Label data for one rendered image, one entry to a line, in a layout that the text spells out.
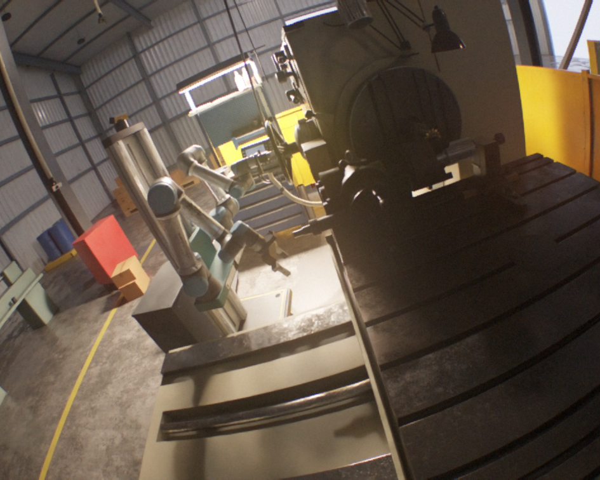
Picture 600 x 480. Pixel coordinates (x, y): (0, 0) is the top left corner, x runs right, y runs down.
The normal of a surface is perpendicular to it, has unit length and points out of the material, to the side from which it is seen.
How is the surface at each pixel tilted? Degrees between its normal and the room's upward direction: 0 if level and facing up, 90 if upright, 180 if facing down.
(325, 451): 0
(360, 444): 0
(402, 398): 0
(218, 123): 90
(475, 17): 90
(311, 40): 90
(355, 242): 90
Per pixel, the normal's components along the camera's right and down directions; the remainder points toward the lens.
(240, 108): 0.03, 0.50
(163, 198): 0.31, 0.26
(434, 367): -0.34, -0.81
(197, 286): 0.36, 0.48
